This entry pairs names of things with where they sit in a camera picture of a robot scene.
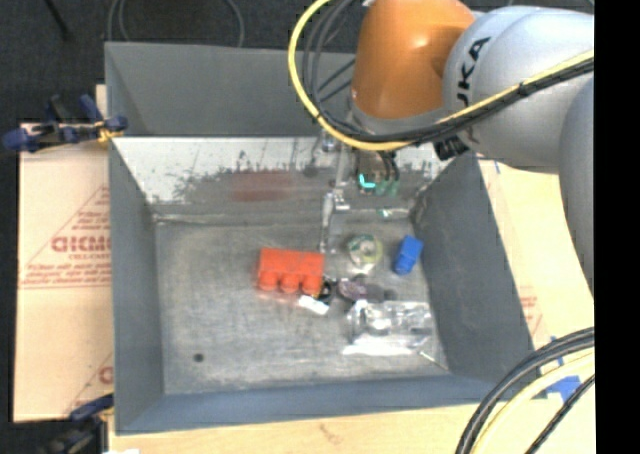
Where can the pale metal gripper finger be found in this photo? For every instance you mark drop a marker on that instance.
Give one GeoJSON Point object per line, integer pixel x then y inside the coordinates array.
{"type": "Point", "coordinates": [328, 227]}
{"type": "Point", "coordinates": [326, 144]}

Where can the orange toy brick block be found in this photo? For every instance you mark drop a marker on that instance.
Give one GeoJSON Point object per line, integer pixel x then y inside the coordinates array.
{"type": "Point", "coordinates": [290, 269]}

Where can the black small object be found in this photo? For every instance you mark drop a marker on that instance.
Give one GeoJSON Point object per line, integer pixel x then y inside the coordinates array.
{"type": "Point", "coordinates": [328, 287]}

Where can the purple small object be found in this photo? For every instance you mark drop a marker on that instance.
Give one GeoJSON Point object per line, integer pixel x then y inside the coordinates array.
{"type": "Point", "coordinates": [354, 288]}

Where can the white small piece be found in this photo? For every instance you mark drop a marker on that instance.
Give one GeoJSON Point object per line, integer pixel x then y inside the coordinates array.
{"type": "Point", "coordinates": [314, 305]}

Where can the blue block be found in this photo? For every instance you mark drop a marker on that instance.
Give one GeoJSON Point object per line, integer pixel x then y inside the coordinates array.
{"type": "Point", "coordinates": [407, 254]}

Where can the clear plastic packet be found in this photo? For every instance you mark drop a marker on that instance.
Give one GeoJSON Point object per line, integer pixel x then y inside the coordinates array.
{"type": "Point", "coordinates": [390, 324]}

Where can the grey metal bin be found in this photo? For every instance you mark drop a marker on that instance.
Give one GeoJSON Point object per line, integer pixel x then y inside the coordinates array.
{"type": "Point", "coordinates": [225, 332]}

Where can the brown cardboard board red print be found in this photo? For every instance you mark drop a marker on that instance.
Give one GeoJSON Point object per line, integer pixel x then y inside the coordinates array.
{"type": "Point", "coordinates": [60, 192]}

